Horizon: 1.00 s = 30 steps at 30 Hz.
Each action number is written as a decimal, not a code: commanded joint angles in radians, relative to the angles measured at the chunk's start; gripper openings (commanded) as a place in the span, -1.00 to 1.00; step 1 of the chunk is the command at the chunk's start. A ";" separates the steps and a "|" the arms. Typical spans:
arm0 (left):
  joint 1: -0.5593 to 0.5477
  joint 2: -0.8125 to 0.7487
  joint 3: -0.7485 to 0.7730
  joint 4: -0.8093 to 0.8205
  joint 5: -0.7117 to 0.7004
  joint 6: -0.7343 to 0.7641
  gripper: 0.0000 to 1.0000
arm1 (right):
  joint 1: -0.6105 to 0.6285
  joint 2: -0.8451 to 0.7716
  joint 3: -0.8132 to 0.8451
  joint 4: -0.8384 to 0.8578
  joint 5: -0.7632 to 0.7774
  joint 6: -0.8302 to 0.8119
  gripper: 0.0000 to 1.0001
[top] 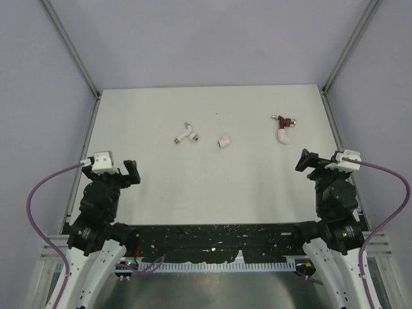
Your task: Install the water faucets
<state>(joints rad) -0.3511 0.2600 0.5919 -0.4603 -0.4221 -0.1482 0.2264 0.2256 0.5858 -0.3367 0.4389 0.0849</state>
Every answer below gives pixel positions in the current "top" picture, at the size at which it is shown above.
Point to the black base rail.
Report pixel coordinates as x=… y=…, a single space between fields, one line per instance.
x=259 y=243

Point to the white water faucet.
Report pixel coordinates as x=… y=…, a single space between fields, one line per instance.
x=188 y=133

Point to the aluminium frame post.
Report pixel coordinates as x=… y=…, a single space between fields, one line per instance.
x=351 y=44
x=69 y=46

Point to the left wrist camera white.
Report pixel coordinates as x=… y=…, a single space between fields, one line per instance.
x=100 y=163

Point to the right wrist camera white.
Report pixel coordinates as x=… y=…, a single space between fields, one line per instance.
x=345 y=160

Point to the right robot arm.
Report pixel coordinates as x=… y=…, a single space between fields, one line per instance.
x=335 y=243

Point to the white elbow pipe fitting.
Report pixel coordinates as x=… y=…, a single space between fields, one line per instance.
x=224 y=141

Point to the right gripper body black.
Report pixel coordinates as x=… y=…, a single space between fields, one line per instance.
x=317 y=168

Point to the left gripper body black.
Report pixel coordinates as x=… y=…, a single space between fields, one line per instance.
x=119 y=177

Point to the red faucet with elbow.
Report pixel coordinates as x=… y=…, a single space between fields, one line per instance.
x=284 y=123

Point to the white slotted cable duct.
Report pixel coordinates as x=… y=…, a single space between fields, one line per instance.
x=236 y=266

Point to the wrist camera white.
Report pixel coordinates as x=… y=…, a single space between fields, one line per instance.
x=345 y=160
x=100 y=163

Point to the left aluminium frame post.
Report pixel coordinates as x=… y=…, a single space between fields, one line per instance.
x=69 y=46

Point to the right aluminium frame post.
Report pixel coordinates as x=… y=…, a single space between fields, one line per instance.
x=351 y=44

